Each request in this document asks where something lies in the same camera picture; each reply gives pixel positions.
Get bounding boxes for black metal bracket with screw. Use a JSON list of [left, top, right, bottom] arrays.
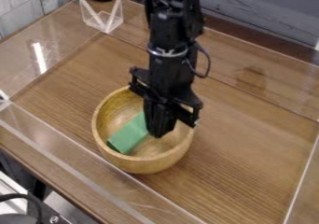
[[41, 203, 72, 224]]

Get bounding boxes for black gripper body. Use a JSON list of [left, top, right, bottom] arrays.
[[129, 49, 204, 128]]

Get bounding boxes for clear acrylic tray wall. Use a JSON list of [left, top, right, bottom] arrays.
[[0, 2, 319, 224]]

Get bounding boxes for green rectangular block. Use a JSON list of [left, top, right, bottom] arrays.
[[105, 112, 148, 154]]

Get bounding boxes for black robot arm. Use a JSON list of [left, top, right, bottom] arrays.
[[93, 0, 208, 138]]

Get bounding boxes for brown wooden bowl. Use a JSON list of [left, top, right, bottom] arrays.
[[91, 87, 195, 174]]

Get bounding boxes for clear acrylic corner bracket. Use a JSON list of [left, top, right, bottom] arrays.
[[79, 0, 123, 34]]

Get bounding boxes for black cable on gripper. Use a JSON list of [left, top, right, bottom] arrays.
[[183, 42, 212, 79]]

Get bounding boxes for black cable bottom left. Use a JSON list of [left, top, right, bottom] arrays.
[[0, 193, 45, 224]]

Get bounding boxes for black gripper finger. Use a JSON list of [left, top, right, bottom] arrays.
[[159, 104, 177, 137], [143, 97, 161, 137]]

